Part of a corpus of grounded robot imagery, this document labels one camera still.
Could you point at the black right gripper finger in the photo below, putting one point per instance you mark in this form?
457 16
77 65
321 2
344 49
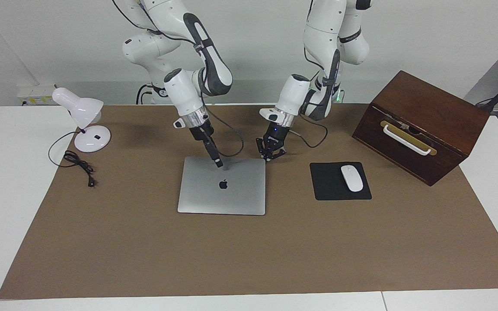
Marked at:
209 149
214 149

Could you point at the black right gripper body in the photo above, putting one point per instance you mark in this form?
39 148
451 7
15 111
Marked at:
200 130

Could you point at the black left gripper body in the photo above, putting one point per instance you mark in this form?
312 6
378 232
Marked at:
277 136

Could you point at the silver laptop with apple logo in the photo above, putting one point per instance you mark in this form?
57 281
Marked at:
205 190

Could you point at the black mouse pad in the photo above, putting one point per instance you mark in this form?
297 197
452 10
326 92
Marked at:
327 185

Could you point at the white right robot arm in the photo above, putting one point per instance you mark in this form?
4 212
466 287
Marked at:
180 90

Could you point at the white computer mouse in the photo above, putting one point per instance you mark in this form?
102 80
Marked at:
352 178

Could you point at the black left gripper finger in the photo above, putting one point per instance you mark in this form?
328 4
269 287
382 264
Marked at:
280 153
263 149

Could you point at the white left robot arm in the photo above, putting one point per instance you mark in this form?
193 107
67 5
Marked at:
292 95

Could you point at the brown table mat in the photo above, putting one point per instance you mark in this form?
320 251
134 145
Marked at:
249 259

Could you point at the white desk lamp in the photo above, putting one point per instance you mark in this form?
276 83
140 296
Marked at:
80 108

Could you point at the dark brown wooden box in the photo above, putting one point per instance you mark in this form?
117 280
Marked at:
430 103

